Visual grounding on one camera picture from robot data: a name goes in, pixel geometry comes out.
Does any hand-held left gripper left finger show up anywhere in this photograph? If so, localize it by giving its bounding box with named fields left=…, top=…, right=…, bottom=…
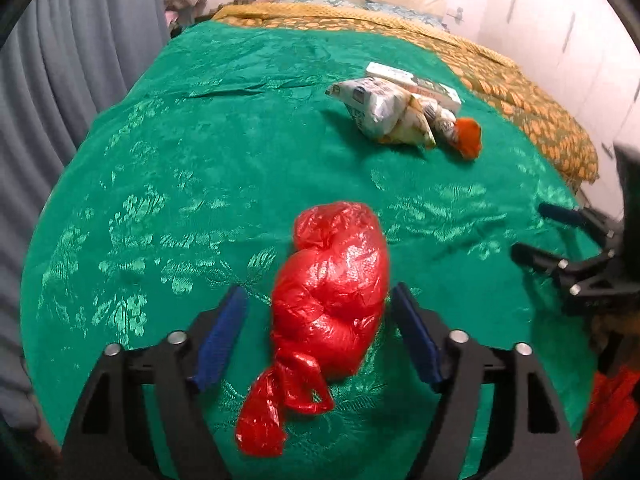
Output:
left=60, top=284, right=250, bottom=480

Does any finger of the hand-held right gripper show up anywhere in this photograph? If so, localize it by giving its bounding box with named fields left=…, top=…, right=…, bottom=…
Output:
left=510, top=241, right=615, bottom=294
left=537, top=202, right=624, bottom=254

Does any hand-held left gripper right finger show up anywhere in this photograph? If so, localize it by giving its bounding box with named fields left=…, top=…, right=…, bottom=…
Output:
left=391, top=281, right=583, bottom=480

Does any red plastic bag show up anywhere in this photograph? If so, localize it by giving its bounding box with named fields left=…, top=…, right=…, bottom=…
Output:
left=235, top=200, right=391, bottom=458

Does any orange snack wrapper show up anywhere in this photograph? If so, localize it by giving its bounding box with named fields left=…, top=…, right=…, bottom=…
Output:
left=452, top=117, right=483, bottom=161

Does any small white wrapper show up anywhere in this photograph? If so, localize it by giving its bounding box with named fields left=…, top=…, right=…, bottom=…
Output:
left=430, top=105, right=458, bottom=143

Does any red clothing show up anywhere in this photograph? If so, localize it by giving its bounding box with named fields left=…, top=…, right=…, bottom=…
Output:
left=577, top=365, right=640, bottom=480

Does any gold crumpled wrapper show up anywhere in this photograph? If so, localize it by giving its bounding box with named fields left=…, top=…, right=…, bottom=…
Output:
left=385, top=95, right=438, bottom=150

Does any white wardrobe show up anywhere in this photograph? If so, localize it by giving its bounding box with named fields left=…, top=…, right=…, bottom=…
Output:
left=450, top=0, right=640, bottom=211

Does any white green carton box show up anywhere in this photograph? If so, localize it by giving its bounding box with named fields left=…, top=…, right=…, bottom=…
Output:
left=365, top=61, right=462, bottom=113

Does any green patterned tablecloth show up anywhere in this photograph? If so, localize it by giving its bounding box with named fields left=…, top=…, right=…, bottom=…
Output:
left=20, top=22, right=601, bottom=480

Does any silver white crumpled wrapper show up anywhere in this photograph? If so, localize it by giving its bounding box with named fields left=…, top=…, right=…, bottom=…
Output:
left=326, top=79, right=416, bottom=141

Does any blue floral pillow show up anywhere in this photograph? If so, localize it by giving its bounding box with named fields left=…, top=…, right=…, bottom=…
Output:
left=272, top=0, right=446, bottom=28

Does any grey blue curtain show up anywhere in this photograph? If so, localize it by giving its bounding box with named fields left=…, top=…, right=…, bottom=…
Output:
left=0, top=0, right=173, bottom=431

